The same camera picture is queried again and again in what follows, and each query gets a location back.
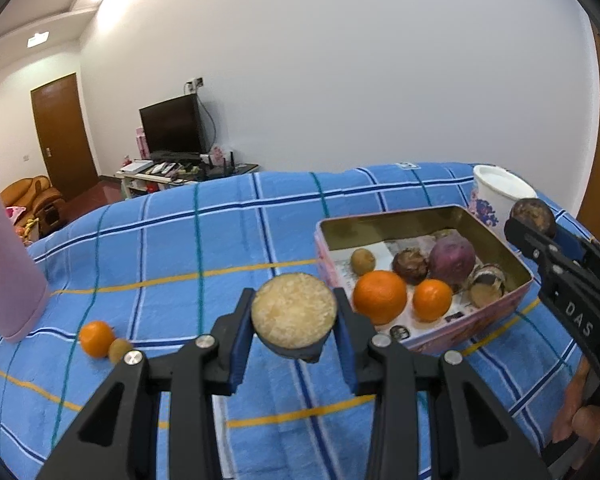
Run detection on blue plaid blanket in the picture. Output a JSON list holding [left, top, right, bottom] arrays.
[[0, 161, 598, 480]]

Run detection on black power cable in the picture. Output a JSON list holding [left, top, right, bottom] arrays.
[[199, 91, 218, 153]]

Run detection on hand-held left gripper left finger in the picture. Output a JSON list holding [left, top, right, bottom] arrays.
[[35, 287, 255, 480]]

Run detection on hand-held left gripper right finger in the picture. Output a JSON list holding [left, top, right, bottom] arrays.
[[332, 287, 553, 480]]

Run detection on cut taro piece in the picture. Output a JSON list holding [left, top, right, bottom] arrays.
[[467, 263, 507, 308], [250, 272, 338, 363]]

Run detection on newspaper lining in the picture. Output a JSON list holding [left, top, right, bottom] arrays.
[[337, 230, 506, 341]]

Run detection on orange leather sofa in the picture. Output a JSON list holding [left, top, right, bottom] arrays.
[[0, 176, 68, 238]]

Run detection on white television stand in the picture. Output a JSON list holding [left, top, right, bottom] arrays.
[[115, 159, 261, 202]]

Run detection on small tan round fruit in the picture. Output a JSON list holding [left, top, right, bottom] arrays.
[[108, 338, 133, 364]]

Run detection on brown kiwi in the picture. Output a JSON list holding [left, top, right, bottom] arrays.
[[350, 248, 377, 276]]

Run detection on pink tin box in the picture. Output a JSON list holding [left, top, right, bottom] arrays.
[[314, 204, 535, 356]]

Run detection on brown wooden door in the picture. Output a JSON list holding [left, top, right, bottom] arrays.
[[30, 73, 100, 201]]

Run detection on purple beetroot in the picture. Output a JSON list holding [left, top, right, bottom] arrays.
[[428, 236, 477, 291]]

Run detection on large orange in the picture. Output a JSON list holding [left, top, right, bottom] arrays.
[[353, 270, 409, 326]]

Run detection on dark purple round fruit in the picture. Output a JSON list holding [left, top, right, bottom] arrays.
[[510, 199, 557, 239], [392, 249, 429, 286]]

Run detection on person's right hand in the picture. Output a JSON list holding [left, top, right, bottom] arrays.
[[551, 360, 600, 445]]

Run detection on black television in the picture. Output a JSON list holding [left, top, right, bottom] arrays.
[[139, 94, 204, 155]]

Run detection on small orange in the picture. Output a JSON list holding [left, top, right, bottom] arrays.
[[412, 279, 454, 323], [79, 321, 117, 359]]

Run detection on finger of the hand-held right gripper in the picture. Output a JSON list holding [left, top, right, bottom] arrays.
[[554, 229, 600, 264], [504, 216, 564, 274]]

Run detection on white floral cup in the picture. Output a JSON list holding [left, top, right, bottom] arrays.
[[472, 164, 538, 228]]

